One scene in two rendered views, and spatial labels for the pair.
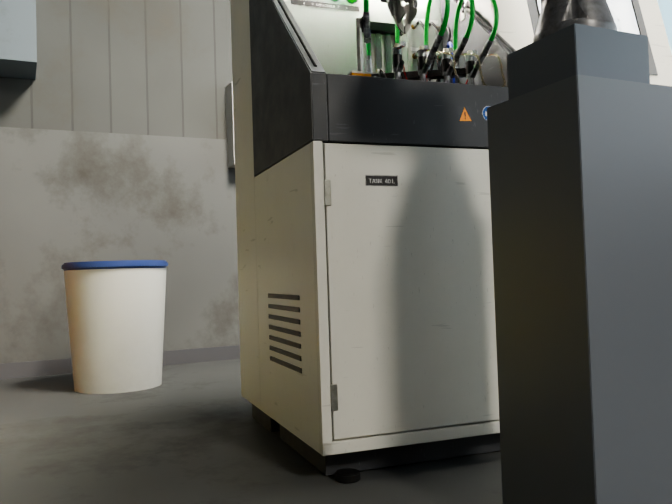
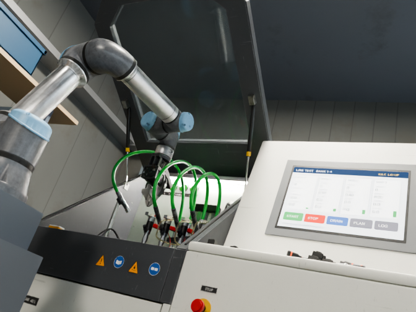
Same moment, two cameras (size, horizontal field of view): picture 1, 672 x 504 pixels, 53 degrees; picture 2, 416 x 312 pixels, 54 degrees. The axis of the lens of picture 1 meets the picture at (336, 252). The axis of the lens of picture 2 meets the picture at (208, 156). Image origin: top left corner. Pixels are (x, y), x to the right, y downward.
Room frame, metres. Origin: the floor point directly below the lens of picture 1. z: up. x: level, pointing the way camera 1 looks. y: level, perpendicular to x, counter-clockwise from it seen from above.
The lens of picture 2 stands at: (1.01, -1.56, 0.70)
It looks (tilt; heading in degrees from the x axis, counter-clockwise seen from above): 25 degrees up; 52
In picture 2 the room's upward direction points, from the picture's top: 17 degrees clockwise
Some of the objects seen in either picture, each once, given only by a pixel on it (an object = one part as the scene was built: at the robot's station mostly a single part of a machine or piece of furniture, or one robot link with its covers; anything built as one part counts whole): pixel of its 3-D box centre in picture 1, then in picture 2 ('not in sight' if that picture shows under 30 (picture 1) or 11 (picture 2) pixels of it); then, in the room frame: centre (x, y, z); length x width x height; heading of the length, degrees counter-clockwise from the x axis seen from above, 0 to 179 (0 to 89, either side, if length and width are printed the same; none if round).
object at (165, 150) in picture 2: not in sight; (164, 153); (1.85, -0.22, 1.38); 0.08 x 0.08 x 0.05
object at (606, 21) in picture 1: (573, 19); (2, 177); (1.27, -0.47, 0.95); 0.15 x 0.15 x 0.10
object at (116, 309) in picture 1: (117, 324); not in sight; (3.10, 1.01, 0.28); 0.47 x 0.47 x 0.57
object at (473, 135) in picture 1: (441, 115); (93, 260); (1.68, -0.28, 0.87); 0.62 x 0.04 x 0.16; 110
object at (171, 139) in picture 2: not in sight; (168, 137); (1.84, -0.22, 1.46); 0.09 x 0.08 x 0.11; 11
